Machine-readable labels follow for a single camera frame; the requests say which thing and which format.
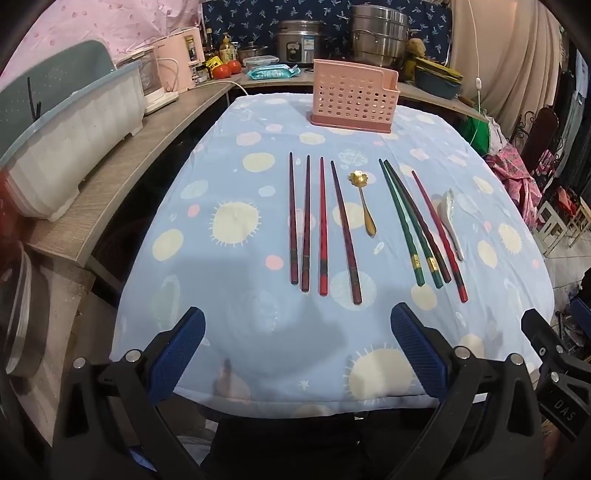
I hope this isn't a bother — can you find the pink perforated utensil basket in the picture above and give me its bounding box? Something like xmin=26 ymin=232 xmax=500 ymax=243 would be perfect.
xmin=310 ymin=58 xmax=402 ymax=134

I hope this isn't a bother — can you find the clear food container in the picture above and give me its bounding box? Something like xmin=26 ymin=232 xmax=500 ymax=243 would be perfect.
xmin=242 ymin=55 xmax=280 ymax=70

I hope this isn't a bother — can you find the pink dotted cloth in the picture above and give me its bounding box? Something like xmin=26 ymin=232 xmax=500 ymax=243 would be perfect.
xmin=0 ymin=0 xmax=204 ymax=81

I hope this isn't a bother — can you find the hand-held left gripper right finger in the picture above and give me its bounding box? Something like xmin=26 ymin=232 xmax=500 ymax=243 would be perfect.
xmin=390 ymin=302 xmax=548 ymax=480

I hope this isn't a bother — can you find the teal plastic lid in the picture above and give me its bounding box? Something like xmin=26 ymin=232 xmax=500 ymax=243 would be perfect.
xmin=0 ymin=39 xmax=116 ymax=158

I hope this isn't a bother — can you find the dark red chopstick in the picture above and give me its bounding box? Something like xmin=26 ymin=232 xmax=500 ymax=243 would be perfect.
xmin=330 ymin=160 xmax=363 ymax=306
xmin=300 ymin=154 xmax=311 ymax=293
xmin=384 ymin=160 xmax=452 ymax=284
xmin=288 ymin=152 xmax=298 ymax=284

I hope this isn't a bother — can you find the silver rice cooker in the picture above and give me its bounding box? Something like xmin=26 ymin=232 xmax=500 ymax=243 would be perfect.
xmin=276 ymin=19 xmax=326 ymax=70

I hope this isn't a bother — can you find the white cable with switch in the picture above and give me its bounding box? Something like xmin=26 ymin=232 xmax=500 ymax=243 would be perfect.
xmin=466 ymin=0 xmax=491 ymax=144

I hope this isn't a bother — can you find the gold flower spoon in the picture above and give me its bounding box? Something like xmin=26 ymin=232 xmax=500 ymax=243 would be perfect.
xmin=348 ymin=171 xmax=377 ymax=237

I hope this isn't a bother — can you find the stainless steel steamer pot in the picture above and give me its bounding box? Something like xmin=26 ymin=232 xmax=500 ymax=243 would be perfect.
xmin=348 ymin=4 xmax=409 ymax=70

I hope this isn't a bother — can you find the white glass appliance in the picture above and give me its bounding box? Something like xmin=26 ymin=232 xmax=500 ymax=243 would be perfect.
xmin=115 ymin=48 xmax=180 ymax=115

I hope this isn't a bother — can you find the blue dotted tablecloth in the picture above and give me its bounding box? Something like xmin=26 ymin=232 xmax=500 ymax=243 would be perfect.
xmin=108 ymin=95 xmax=557 ymax=418

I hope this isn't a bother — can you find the green chopstick gold band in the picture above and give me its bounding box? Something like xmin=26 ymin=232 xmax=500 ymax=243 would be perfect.
xmin=383 ymin=160 xmax=445 ymax=290
xmin=378 ymin=158 xmax=426 ymax=287

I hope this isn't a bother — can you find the blue baking dish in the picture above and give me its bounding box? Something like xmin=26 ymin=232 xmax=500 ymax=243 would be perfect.
xmin=414 ymin=58 xmax=464 ymax=100

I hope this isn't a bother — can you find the white ceramic spoon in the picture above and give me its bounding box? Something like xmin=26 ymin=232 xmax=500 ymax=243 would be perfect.
xmin=434 ymin=188 xmax=465 ymax=261

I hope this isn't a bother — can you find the glass bowl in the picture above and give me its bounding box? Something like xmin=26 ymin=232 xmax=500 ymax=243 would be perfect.
xmin=0 ymin=240 xmax=51 ymax=379

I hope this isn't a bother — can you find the white power cord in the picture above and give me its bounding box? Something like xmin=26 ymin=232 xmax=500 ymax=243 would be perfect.
xmin=194 ymin=78 xmax=247 ymax=97

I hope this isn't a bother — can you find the green bag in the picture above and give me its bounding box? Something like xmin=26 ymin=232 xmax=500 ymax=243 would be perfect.
xmin=459 ymin=113 xmax=492 ymax=155

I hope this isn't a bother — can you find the pink floral cloth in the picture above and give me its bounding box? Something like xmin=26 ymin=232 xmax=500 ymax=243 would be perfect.
xmin=485 ymin=143 xmax=543 ymax=227

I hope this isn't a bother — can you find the navy floral cloth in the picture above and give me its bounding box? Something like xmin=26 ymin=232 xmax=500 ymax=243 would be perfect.
xmin=203 ymin=0 xmax=453 ymax=65

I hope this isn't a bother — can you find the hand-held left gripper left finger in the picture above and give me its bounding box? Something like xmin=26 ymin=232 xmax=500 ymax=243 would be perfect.
xmin=53 ymin=307 xmax=206 ymax=480

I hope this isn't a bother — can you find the beige curtain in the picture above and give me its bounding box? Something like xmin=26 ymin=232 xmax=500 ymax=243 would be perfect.
xmin=450 ymin=0 xmax=566 ymax=134

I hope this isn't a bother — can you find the teal wet wipes packet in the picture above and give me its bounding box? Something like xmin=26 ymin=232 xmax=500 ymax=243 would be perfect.
xmin=246 ymin=65 xmax=301 ymax=83

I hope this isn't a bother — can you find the white stool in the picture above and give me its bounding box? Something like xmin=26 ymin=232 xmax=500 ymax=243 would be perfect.
xmin=536 ymin=198 xmax=591 ymax=257

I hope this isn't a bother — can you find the pink kitchen appliance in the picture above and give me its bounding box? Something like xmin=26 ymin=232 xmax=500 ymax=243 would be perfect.
xmin=154 ymin=27 xmax=206 ymax=93

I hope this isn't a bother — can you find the translucent storage box blue rim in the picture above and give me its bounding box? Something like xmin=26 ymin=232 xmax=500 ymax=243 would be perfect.
xmin=0 ymin=60 xmax=146 ymax=222

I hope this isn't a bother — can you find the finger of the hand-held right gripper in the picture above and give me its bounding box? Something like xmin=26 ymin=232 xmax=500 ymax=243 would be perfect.
xmin=522 ymin=308 xmax=573 ymax=367
xmin=570 ymin=298 xmax=591 ymax=330

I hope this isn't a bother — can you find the dark wooden chair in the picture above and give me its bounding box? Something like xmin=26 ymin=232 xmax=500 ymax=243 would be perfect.
xmin=517 ymin=107 xmax=561 ymax=174

